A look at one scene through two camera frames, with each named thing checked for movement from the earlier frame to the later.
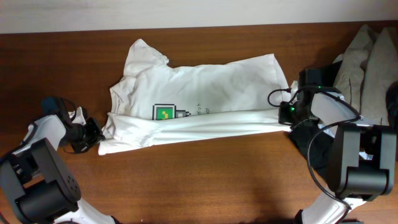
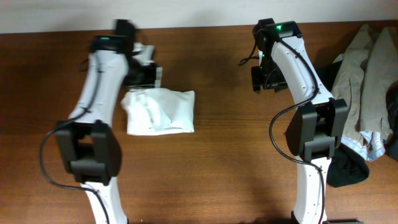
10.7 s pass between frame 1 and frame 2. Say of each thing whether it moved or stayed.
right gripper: moved
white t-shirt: moved
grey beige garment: stayed
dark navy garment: stayed
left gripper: moved
